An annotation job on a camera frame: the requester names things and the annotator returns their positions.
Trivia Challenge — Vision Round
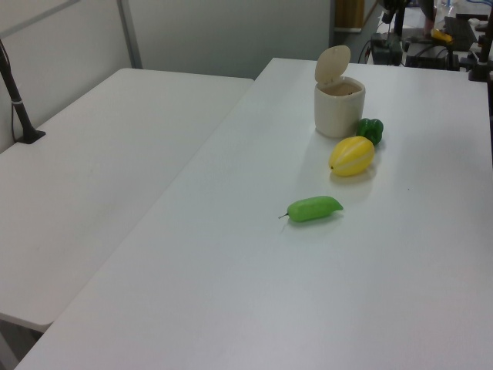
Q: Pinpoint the cream garbage bin with lid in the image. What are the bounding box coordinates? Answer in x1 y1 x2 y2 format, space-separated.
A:
314 44 366 139

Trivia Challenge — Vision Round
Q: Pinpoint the thin black upright pole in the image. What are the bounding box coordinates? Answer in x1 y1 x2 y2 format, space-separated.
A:
393 0 406 67

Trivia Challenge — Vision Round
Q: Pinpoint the green and black device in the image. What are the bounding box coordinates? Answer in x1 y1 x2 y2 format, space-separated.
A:
370 32 401 66

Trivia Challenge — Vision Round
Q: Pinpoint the yellow wooden cabinet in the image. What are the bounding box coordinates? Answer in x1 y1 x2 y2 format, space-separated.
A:
334 0 365 32

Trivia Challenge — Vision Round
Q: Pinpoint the black equipment box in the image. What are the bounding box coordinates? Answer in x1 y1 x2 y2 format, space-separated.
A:
404 41 459 71

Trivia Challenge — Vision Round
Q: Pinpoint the green bell pepper toy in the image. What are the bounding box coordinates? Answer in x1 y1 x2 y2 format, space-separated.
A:
355 117 384 147

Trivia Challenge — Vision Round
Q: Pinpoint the yellow striped melon toy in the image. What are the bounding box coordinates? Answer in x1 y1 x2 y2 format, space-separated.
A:
329 136 376 178

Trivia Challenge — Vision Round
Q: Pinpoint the light green pea pod toy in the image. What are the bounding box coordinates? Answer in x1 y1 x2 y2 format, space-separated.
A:
278 195 344 224

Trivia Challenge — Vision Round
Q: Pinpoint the white side table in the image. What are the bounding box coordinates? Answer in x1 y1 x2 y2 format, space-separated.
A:
0 68 255 333

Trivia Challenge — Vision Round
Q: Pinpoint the black pole with base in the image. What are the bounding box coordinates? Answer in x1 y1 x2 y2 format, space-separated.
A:
0 38 46 145

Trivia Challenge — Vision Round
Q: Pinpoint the black camera stand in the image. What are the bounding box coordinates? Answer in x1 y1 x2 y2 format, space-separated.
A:
458 33 493 82

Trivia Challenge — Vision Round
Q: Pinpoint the grey metal partition post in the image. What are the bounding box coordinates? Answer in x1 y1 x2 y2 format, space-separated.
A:
116 0 143 69

